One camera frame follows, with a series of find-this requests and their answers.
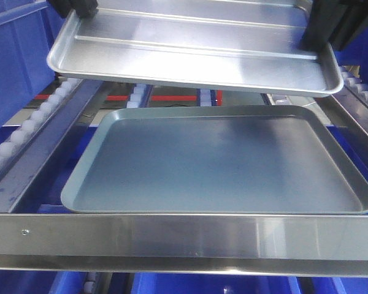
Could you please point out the right steel shelf divider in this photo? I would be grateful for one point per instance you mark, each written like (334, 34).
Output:
(351, 121)

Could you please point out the centre-left roller rail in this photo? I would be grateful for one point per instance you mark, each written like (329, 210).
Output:
(140, 96)

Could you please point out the large grey-green tray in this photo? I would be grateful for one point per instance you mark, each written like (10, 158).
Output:
(235, 160)

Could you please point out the ribbed silver metal tray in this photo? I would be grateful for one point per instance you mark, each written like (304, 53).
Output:
(252, 46)

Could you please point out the red steel floor frame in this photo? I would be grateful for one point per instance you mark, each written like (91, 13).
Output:
(159, 98)

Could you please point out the steel shelf divider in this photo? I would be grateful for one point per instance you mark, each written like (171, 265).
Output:
(351, 121)
(32, 172)

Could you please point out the left steel shelf divider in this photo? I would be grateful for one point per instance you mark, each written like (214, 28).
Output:
(32, 172)

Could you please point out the centre-right roller rail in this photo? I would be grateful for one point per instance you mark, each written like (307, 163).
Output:
(278, 99)

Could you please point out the far right roller rail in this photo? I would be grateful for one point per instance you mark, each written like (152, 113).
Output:
(354, 94)

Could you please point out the left white roller rail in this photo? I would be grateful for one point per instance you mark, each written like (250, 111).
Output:
(29, 127)

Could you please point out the steel front shelf beam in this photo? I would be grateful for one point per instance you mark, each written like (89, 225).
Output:
(289, 245)

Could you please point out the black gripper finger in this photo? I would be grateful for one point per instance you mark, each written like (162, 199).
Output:
(84, 8)
(62, 7)
(324, 17)
(352, 23)

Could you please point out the centre roller rail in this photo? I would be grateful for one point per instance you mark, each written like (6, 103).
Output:
(206, 97)

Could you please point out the blue crate far left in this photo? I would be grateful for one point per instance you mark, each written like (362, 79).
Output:
(27, 32)

